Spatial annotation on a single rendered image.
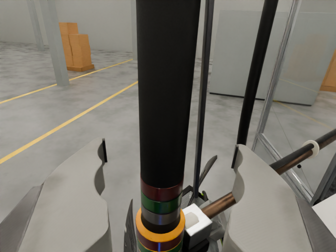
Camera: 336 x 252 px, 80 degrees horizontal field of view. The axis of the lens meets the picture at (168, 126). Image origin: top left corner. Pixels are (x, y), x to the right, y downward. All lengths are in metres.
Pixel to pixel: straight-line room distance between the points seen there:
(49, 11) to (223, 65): 4.47
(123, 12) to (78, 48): 6.01
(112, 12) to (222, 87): 9.85
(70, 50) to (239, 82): 5.94
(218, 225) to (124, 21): 13.35
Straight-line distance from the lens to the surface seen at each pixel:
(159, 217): 0.17
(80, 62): 8.37
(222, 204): 0.25
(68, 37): 8.48
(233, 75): 5.68
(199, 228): 0.23
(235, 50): 5.59
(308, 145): 0.40
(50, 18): 6.26
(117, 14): 13.92
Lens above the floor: 1.73
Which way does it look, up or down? 27 degrees down
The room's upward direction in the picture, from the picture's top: 3 degrees clockwise
